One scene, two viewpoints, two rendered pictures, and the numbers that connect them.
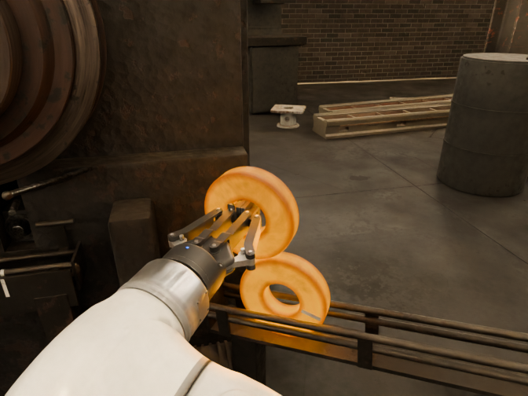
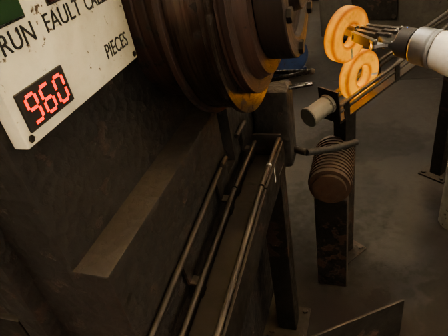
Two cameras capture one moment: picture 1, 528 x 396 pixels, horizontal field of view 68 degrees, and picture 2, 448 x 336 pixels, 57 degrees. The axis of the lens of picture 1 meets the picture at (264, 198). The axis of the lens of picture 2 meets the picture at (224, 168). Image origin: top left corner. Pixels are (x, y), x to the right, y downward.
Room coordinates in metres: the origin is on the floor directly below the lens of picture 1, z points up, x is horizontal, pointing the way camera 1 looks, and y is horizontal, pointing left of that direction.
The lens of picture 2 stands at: (0.21, 1.17, 1.26)
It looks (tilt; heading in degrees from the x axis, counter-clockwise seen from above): 34 degrees down; 306
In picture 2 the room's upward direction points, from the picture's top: 11 degrees counter-clockwise
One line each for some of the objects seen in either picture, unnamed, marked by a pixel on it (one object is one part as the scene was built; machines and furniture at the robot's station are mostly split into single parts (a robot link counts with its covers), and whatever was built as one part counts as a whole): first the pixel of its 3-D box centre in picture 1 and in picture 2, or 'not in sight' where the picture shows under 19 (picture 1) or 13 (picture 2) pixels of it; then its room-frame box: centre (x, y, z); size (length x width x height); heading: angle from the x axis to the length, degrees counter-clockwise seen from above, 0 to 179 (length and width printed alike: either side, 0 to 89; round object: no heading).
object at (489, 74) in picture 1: (493, 122); not in sight; (2.70, -1.60, 0.45); 0.59 x 0.59 x 0.89
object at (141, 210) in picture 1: (139, 258); (273, 125); (0.68, 0.26, 0.68); 0.11 x 0.08 x 0.24; 13
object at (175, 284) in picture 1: (164, 302); (425, 47); (0.33, 0.11, 0.86); 0.09 x 0.06 x 0.09; 68
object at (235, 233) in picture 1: (232, 236); (377, 33); (0.46, 0.04, 0.86); 0.11 x 0.01 x 0.04; 157
